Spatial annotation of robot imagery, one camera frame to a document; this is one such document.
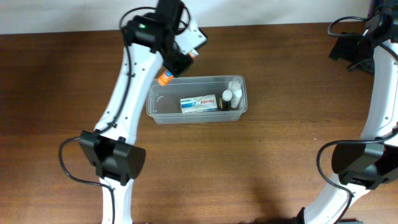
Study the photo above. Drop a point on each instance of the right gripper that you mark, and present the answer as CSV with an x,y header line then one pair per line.
x,y
343,48

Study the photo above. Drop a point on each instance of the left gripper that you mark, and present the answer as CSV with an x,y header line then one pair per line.
x,y
177,69

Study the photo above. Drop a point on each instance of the orange effervescent tablet tube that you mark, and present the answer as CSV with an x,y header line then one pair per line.
x,y
166,76

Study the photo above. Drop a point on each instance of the white green Panadol box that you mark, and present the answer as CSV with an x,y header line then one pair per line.
x,y
199,104

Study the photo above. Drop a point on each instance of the dark bottle white cap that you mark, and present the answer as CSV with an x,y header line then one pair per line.
x,y
225,100

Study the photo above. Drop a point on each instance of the white squeeze bottle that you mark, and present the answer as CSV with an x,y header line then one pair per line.
x,y
235,86

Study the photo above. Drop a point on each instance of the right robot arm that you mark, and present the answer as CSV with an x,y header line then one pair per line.
x,y
351,168

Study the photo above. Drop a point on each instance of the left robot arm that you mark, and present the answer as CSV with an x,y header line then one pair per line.
x,y
158,39

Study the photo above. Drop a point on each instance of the clear plastic container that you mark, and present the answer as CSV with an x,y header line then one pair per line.
x,y
163,102

